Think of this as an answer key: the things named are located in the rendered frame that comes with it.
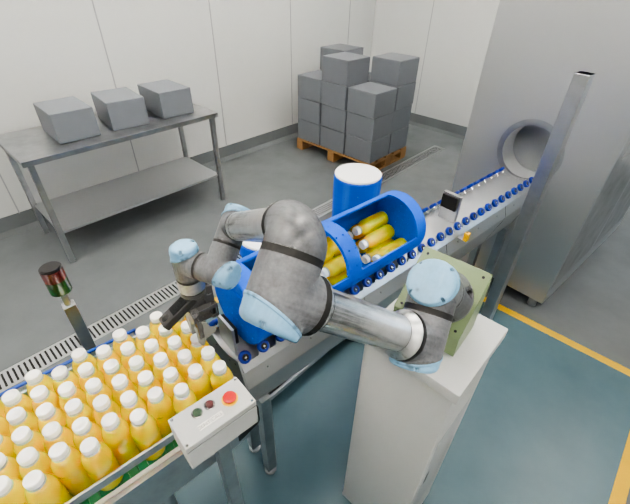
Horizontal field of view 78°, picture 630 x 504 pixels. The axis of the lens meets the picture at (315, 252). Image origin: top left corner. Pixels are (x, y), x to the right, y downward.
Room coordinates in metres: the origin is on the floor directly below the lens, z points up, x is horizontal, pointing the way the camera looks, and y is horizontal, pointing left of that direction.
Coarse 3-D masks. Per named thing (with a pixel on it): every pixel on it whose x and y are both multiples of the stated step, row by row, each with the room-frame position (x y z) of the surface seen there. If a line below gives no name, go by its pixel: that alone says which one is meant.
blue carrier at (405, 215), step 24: (336, 216) 1.32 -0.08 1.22; (360, 216) 1.53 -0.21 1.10; (408, 216) 1.47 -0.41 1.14; (336, 240) 1.15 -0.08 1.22; (408, 240) 1.45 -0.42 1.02; (240, 264) 0.99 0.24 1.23; (360, 264) 1.13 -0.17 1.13; (384, 264) 1.24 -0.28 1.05; (216, 288) 1.02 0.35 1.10; (240, 288) 0.89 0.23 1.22; (336, 288) 1.05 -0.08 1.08; (240, 336) 0.92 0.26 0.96; (264, 336) 0.84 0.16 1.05
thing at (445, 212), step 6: (444, 192) 1.82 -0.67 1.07; (450, 192) 1.81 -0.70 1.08; (444, 198) 1.80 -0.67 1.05; (450, 198) 1.77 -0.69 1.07; (456, 198) 1.76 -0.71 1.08; (462, 198) 1.76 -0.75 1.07; (444, 204) 1.79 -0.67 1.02; (450, 204) 1.77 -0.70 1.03; (456, 204) 1.75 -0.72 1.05; (444, 210) 1.80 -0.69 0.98; (450, 210) 1.78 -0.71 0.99; (456, 210) 1.75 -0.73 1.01; (444, 216) 1.80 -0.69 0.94; (450, 216) 1.77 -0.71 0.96; (456, 216) 1.76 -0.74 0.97
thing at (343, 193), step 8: (336, 184) 2.05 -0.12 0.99; (344, 184) 2.00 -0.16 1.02; (352, 184) 1.99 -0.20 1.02; (368, 184) 1.99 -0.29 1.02; (376, 184) 2.01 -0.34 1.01; (336, 192) 2.05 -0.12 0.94; (344, 192) 2.00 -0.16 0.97; (352, 192) 1.98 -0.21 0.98; (360, 192) 1.97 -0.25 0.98; (368, 192) 1.98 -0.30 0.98; (376, 192) 2.02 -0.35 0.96; (336, 200) 2.04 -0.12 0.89; (344, 200) 2.00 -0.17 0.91; (352, 200) 1.98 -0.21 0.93; (360, 200) 1.97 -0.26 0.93; (336, 208) 2.04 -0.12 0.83; (344, 208) 2.00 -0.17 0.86
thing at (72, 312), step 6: (72, 300) 0.94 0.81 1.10; (66, 306) 0.91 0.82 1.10; (72, 306) 0.91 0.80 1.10; (66, 312) 0.89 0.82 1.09; (72, 312) 0.90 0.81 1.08; (78, 312) 0.91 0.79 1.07; (72, 318) 0.90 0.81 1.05; (78, 318) 0.91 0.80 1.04; (72, 324) 0.89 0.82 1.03; (78, 324) 0.90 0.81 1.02; (84, 324) 0.91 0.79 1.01; (78, 330) 0.90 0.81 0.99; (84, 330) 0.91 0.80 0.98; (78, 336) 0.89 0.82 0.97; (84, 336) 0.90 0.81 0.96; (90, 336) 0.92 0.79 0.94; (84, 342) 0.90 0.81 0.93; (90, 342) 0.91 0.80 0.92; (84, 348) 0.89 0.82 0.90; (90, 348) 0.90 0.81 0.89
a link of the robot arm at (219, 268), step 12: (216, 252) 0.79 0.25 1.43; (228, 252) 0.79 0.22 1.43; (192, 264) 0.77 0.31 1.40; (204, 264) 0.77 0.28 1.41; (216, 264) 0.76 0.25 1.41; (228, 264) 0.76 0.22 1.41; (192, 276) 0.77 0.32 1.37; (204, 276) 0.75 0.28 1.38; (216, 276) 0.74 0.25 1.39; (228, 276) 0.74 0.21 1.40; (240, 276) 0.78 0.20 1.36; (228, 288) 0.74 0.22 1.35
